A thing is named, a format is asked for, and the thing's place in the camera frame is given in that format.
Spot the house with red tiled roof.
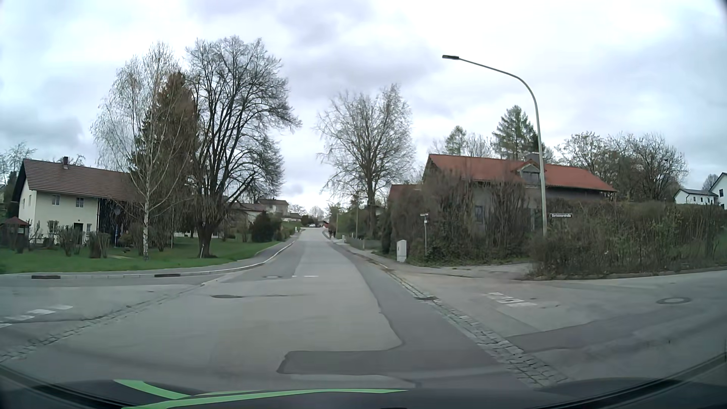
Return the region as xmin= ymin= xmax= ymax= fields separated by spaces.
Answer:
xmin=388 ymin=153 xmax=618 ymax=239

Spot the white birch tree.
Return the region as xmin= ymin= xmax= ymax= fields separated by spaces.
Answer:
xmin=91 ymin=42 xmax=191 ymax=261

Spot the white building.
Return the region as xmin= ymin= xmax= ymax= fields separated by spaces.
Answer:
xmin=709 ymin=172 xmax=727 ymax=210

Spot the tall bare dark tree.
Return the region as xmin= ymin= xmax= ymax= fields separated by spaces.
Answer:
xmin=184 ymin=35 xmax=302 ymax=259

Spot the green grass lawn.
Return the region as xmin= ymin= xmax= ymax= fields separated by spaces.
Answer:
xmin=0 ymin=234 xmax=285 ymax=275

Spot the grey curved lamp post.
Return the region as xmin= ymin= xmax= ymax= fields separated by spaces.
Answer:
xmin=442 ymin=55 xmax=549 ymax=238

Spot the row of distant houses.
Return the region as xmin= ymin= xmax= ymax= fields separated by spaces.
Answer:
xmin=227 ymin=198 xmax=304 ymax=225

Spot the brownish conifer tree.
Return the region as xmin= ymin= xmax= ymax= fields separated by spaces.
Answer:
xmin=129 ymin=71 xmax=200 ymax=251

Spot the cream house with brown roof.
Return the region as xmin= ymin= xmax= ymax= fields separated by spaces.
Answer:
xmin=11 ymin=157 xmax=140 ymax=242

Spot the white house with dark roof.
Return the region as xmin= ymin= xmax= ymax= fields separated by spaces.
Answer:
xmin=674 ymin=188 xmax=719 ymax=206

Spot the group of bare trees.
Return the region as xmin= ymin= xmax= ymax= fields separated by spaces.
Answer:
xmin=557 ymin=131 xmax=689 ymax=202

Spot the car's own bonnet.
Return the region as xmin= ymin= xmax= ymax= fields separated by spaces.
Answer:
xmin=0 ymin=353 xmax=727 ymax=409

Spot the small red roofed shelter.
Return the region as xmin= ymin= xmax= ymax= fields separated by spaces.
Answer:
xmin=0 ymin=216 xmax=30 ymax=251

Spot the bare brown hedge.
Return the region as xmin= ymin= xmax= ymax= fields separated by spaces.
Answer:
xmin=527 ymin=199 xmax=727 ymax=279

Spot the grey asphalt road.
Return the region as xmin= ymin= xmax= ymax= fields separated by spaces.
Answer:
xmin=0 ymin=227 xmax=727 ymax=398

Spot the green conifer tree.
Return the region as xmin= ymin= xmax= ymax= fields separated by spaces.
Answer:
xmin=491 ymin=105 xmax=554 ymax=162

